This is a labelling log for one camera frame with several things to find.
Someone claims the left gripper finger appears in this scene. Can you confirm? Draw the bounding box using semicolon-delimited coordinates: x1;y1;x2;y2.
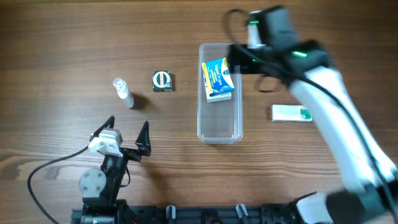
135;121;152;156
92;116;115;138

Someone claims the blue yellow VapoDrops box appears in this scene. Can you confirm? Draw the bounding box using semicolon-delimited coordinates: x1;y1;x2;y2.
201;58;234;96

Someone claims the clear white spray bottle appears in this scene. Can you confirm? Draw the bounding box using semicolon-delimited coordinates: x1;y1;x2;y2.
113;78;134;108

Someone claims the white medicine box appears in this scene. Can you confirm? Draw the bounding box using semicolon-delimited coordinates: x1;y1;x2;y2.
203;77;232;103

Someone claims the green Zam-Buk ointment box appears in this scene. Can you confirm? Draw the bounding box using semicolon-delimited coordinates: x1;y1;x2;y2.
152;70;173;92

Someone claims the white green box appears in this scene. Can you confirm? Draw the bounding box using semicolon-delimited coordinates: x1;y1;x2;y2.
271;105;312;122

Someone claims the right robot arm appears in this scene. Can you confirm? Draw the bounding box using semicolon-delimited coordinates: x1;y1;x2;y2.
228;40;397;223

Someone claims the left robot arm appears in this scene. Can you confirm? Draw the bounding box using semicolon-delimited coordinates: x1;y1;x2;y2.
71;116;151;224

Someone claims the clear plastic container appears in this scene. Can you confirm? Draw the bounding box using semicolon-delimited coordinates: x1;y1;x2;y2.
197;43;243;144

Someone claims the right black cable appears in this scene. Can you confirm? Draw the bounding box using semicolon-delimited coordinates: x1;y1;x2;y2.
221;8;398;218

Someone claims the black cable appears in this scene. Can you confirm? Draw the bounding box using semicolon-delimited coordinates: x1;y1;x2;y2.
221;8;398;218
27;146;91;224

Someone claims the left black cable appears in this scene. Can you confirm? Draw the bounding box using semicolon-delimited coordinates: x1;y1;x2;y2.
27;146;91;224

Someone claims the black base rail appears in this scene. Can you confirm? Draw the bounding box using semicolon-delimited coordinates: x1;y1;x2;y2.
71;203;302;224

